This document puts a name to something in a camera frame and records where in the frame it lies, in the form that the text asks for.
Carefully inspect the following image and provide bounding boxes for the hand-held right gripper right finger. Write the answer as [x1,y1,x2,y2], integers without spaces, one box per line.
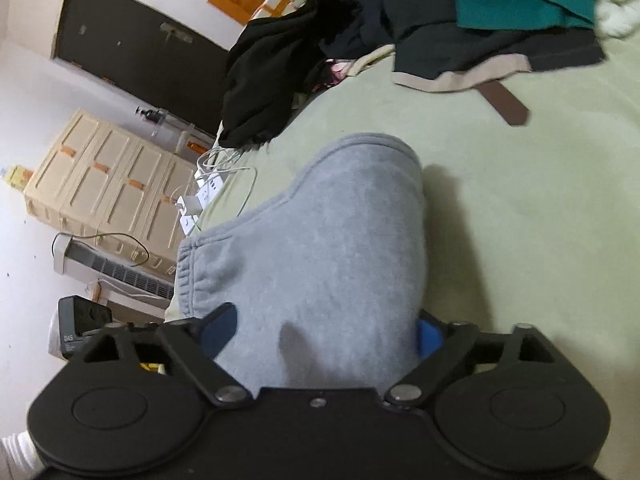
[382,310,556,406]

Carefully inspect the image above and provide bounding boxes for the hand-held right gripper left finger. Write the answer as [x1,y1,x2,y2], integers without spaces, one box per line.
[80,302,253,406]

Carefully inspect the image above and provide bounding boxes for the grey sweatpants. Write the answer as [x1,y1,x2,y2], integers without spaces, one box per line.
[177,132,431,396]

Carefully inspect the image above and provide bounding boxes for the white electric heater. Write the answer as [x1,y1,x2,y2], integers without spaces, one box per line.
[52,234,177,308]

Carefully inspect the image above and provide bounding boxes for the cream drawer cabinet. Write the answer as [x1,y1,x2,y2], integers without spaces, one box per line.
[22,108,206,271]

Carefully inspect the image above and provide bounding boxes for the brown belt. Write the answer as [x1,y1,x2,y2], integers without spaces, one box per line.
[477,82,531,127]

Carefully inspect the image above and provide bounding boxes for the black knit sweater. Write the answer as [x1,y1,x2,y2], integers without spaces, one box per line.
[217,5,351,148]

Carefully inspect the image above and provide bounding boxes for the dark door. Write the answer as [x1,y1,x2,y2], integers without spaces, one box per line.
[55,0,236,136]

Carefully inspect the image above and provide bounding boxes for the pink printed cloth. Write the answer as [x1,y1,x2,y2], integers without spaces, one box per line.
[315,57,352,93]

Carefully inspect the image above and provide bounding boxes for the beige cloth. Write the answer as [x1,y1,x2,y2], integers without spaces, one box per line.
[345,44,397,78]

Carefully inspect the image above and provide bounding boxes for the dark pants with beige waistband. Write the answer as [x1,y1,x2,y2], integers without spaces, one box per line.
[390,22,608,93]

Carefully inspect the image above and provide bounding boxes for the black jacket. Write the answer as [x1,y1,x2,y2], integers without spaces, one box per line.
[295,0,401,61]

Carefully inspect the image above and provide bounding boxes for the white fluffy cloth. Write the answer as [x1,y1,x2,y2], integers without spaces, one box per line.
[595,0,640,38]

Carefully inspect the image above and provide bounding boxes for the black cable loop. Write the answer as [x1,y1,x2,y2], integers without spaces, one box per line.
[55,232,151,267]

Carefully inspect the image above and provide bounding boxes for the white charging cable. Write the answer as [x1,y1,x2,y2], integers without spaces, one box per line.
[172,147,258,226]

